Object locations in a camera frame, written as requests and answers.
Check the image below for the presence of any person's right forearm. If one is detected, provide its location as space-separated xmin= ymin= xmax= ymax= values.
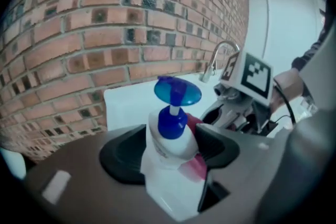
xmin=270 ymin=27 xmax=328 ymax=115

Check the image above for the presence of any chrome curved faucet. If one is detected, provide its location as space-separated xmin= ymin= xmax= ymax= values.
xmin=200 ymin=40 xmax=241 ymax=83

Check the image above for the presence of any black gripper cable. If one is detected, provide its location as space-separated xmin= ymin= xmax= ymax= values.
xmin=267 ymin=80 xmax=298 ymax=126

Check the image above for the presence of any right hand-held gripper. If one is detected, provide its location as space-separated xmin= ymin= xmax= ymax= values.
xmin=199 ymin=50 xmax=276 ymax=137

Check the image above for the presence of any white rectangular sink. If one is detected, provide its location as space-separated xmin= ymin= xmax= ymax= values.
xmin=103 ymin=68 xmax=299 ymax=141

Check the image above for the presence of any white round basin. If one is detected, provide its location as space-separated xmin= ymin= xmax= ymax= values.
xmin=0 ymin=147 xmax=27 ymax=181

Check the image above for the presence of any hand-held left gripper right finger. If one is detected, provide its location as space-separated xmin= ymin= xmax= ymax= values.
xmin=195 ymin=123 xmax=241 ymax=169

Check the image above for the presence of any white pump bottle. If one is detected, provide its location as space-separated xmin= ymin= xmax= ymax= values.
xmin=140 ymin=75 xmax=208 ymax=221

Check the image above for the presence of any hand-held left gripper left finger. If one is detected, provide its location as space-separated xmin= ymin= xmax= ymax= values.
xmin=99 ymin=124 xmax=148 ymax=186

